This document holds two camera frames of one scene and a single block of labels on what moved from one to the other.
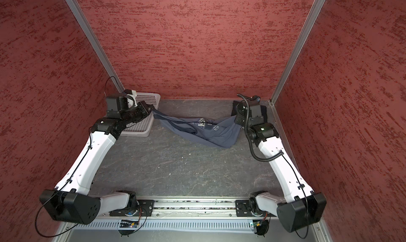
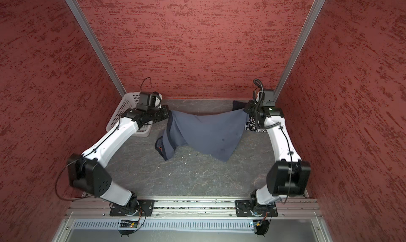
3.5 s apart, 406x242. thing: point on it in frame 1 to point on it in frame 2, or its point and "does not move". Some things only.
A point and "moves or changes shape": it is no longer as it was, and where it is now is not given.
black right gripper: x=238 y=119 to x=248 y=109
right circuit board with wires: x=261 y=226 does not move
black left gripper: x=142 y=105 to x=166 y=113
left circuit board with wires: x=127 y=224 does not move
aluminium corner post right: x=315 y=10 does not move
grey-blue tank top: x=220 y=131 moves or changes shape
